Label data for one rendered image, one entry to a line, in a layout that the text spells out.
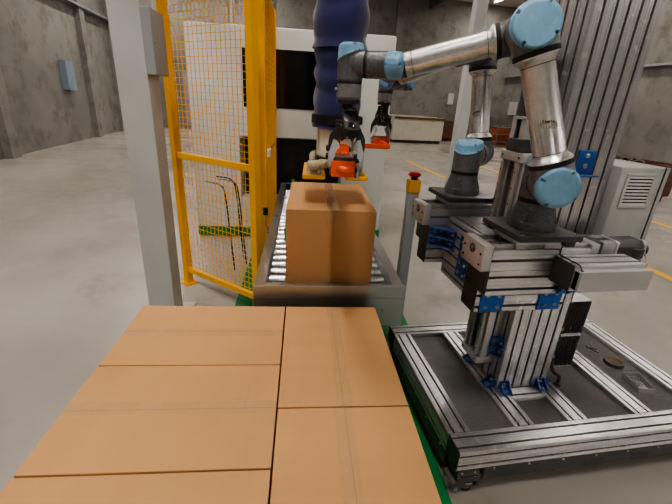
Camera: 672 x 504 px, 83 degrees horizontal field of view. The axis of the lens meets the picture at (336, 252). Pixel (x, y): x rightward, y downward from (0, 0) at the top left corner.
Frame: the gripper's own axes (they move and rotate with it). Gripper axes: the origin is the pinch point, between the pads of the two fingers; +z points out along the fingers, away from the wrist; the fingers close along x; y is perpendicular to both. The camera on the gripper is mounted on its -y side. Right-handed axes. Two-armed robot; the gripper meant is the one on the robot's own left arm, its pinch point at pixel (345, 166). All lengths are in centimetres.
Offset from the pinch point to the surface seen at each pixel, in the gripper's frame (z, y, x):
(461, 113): -8, 322, -144
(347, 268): 53, 37, -5
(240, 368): 65, -19, 33
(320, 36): -43, 54, 10
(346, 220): 29.9, 37.5, -3.8
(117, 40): -42, 95, 111
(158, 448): 65, -51, 47
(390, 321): 78, 32, -27
